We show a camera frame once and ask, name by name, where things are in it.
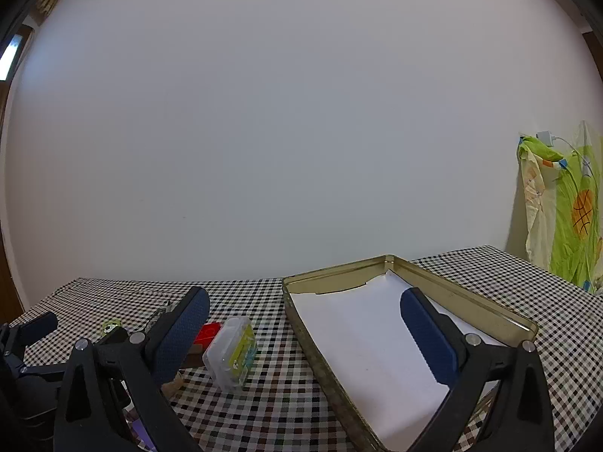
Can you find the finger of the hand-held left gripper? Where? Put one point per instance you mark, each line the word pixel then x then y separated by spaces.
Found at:
pixel 40 325

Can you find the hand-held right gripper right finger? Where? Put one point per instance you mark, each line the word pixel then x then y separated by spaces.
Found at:
pixel 426 339

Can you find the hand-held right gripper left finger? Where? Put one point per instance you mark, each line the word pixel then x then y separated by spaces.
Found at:
pixel 181 334

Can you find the black rhinestone hair clip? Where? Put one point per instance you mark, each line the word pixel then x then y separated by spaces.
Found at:
pixel 158 319

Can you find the red toy block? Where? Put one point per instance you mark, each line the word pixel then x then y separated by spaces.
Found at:
pixel 209 334

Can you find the clear plastic box green label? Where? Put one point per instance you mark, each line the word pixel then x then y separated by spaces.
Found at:
pixel 226 353

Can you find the small copper box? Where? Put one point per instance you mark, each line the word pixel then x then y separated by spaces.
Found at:
pixel 172 383

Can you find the green soccer toy block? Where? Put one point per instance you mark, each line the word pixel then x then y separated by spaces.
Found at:
pixel 110 326

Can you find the purple box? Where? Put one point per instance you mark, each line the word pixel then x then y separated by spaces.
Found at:
pixel 143 433

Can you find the gold metal tin tray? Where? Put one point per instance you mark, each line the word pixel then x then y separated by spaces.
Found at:
pixel 320 283

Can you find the white paper liner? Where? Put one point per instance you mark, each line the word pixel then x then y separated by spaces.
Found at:
pixel 358 339

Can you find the checkered tablecloth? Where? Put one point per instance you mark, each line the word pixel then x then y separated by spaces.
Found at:
pixel 264 414

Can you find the green printed blanket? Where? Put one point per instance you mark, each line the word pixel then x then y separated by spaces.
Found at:
pixel 565 245

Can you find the white charger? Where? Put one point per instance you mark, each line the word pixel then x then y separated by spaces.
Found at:
pixel 546 137

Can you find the window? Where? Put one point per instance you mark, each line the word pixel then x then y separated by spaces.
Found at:
pixel 9 56

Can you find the wooden door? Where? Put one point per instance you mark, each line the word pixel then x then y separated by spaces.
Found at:
pixel 594 52

